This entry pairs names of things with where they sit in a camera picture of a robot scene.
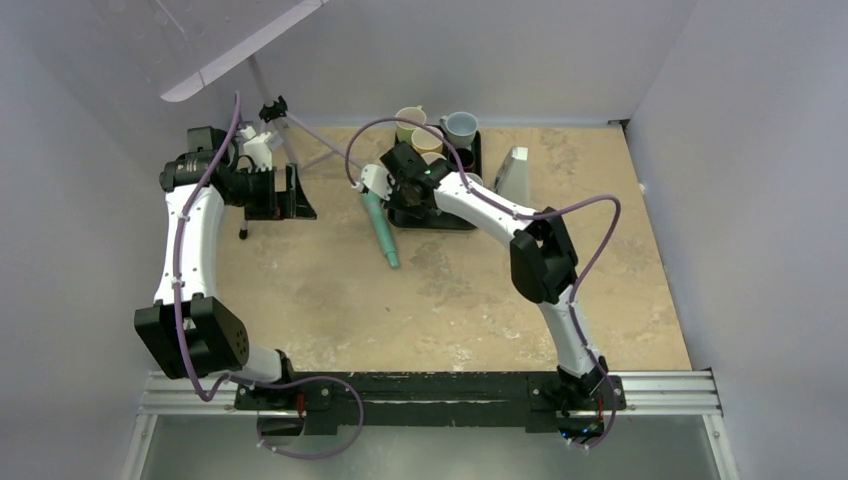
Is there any aluminium rail frame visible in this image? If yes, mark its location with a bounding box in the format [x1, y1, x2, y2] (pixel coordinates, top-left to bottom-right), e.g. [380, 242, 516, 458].
[118, 371, 740, 479]

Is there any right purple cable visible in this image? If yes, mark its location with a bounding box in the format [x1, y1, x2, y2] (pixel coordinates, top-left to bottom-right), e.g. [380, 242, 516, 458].
[344, 117, 623, 450]

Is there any tripod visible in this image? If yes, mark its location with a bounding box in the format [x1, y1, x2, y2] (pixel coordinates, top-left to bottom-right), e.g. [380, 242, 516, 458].
[238, 56, 366, 241]

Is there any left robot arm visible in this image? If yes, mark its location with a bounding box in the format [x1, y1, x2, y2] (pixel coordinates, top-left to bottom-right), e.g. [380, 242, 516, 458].
[134, 126, 317, 409]

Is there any purple cable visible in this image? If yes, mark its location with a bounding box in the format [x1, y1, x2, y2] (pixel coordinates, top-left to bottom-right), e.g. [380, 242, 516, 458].
[172, 91, 243, 403]
[344, 117, 623, 450]

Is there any teal cylinder toy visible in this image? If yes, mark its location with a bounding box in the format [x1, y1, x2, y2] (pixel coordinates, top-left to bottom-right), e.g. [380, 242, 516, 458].
[362, 192, 400, 269]

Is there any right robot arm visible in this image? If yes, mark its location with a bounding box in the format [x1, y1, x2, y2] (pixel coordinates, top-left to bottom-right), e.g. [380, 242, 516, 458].
[367, 143, 607, 408]

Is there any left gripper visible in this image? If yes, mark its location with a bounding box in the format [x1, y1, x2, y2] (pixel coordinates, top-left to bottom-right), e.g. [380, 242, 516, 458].
[226, 163, 315, 220]

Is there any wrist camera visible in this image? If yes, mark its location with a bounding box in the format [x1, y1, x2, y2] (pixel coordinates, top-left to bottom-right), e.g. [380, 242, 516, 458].
[355, 163, 393, 201]
[238, 126, 283, 171]

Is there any blue patterned mug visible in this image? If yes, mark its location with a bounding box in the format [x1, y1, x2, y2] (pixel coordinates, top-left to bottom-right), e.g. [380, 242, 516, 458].
[466, 172, 483, 185]

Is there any pink cup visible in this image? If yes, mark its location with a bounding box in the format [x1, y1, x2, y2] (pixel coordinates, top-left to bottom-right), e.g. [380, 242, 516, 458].
[421, 152, 445, 165]

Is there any green cup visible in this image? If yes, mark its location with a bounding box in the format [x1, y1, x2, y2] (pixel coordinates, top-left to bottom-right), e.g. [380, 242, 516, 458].
[395, 105, 427, 143]

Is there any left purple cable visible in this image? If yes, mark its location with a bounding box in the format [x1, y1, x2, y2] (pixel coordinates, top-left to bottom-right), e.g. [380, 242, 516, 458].
[172, 91, 243, 403]

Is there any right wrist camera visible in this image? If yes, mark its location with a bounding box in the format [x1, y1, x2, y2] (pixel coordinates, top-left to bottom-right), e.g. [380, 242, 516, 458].
[355, 163, 393, 201]

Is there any brown mug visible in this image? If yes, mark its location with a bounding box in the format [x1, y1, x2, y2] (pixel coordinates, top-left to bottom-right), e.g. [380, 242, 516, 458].
[457, 148, 476, 172]

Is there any black tray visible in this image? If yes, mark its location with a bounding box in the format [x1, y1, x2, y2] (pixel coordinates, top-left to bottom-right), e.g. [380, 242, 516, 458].
[387, 132, 482, 231]

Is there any white mug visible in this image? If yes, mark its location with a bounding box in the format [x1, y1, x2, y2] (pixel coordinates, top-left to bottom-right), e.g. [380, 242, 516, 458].
[439, 111, 479, 148]

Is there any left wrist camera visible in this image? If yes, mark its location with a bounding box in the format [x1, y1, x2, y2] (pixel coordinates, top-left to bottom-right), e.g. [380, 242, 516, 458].
[238, 126, 283, 171]

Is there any yellow mug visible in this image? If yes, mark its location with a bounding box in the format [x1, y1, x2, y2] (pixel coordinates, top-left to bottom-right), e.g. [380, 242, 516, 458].
[410, 127, 443, 155]

